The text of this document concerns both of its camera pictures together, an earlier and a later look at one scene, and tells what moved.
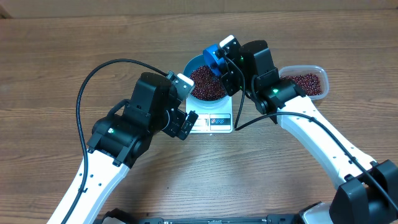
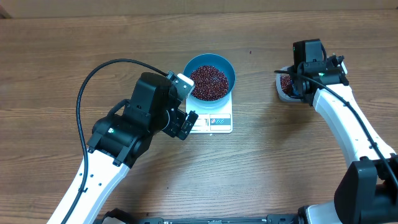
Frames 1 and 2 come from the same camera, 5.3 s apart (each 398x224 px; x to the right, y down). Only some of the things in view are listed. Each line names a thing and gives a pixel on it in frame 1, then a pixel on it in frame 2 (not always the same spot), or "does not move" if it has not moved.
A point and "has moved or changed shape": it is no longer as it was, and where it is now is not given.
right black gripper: (231, 88) → (301, 94)
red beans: (208, 85) does not move
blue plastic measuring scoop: (211, 59) has moved or changed shape
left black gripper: (173, 127) does not move
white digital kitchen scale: (212, 120) does not move
